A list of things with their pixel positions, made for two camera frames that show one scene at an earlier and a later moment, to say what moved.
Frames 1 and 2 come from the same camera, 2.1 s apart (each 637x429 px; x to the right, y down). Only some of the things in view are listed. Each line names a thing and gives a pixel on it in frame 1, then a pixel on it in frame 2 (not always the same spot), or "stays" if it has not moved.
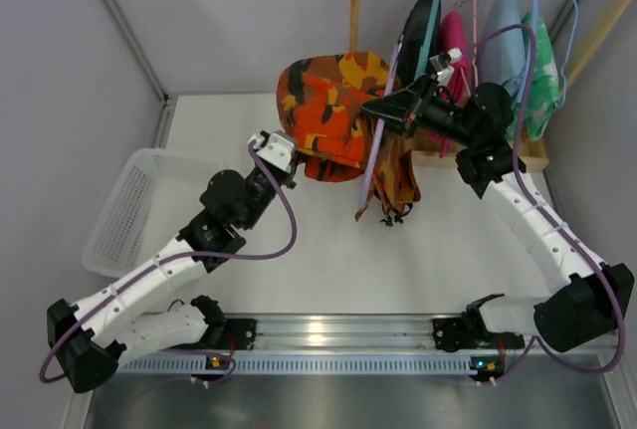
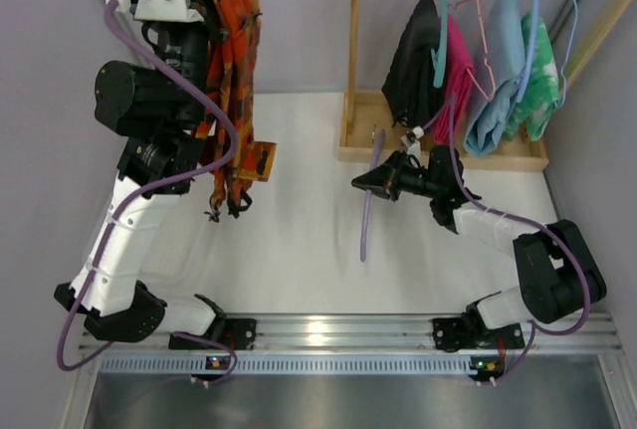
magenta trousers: x=453 y=35 stays
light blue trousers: x=504 y=58 stays
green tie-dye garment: x=544 y=86 stays
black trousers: x=412 y=39 stays
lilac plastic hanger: x=380 y=125 -> x=374 y=162
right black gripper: x=414 y=110 -> x=394 y=181
